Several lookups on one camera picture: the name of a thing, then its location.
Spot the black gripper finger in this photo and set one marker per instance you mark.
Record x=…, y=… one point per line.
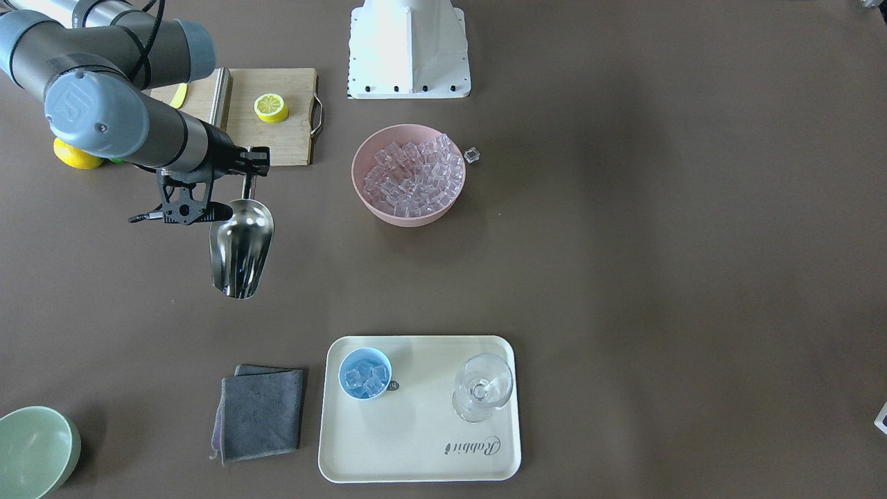
x=256, y=169
x=258, y=153

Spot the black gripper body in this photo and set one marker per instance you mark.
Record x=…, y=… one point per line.
x=221, y=150

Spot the silver metal ice scoop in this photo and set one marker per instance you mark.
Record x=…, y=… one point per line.
x=239, y=246

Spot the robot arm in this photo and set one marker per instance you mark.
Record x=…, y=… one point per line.
x=90, y=63

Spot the pile of clear ice cubes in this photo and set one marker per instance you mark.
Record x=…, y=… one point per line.
x=413, y=180

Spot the stray clear ice cube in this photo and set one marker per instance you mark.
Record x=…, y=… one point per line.
x=471, y=155

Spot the light blue cup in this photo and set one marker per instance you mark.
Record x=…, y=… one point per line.
x=365, y=353

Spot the ice cubes inside blue cup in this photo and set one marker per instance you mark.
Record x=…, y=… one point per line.
x=366, y=379

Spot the wooden cutting board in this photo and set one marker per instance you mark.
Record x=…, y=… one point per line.
x=291, y=141

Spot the half lemon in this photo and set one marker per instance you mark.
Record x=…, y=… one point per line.
x=271, y=108

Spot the yellow plastic knife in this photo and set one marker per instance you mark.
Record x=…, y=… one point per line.
x=179, y=96

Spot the pink bowl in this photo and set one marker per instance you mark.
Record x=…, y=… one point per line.
x=363, y=161

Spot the whole yellow lemon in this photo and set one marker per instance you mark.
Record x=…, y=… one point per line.
x=75, y=157

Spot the grey folded cloth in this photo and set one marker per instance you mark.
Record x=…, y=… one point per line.
x=259, y=413

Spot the cream serving tray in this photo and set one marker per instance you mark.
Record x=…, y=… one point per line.
x=413, y=433

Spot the clear wine glass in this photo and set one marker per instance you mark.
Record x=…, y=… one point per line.
x=483, y=386

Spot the green ceramic bowl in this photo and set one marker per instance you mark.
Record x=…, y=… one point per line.
x=40, y=448

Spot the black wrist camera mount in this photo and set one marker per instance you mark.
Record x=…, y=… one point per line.
x=186, y=199

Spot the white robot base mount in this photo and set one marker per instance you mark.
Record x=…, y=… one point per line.
x=408, y=50

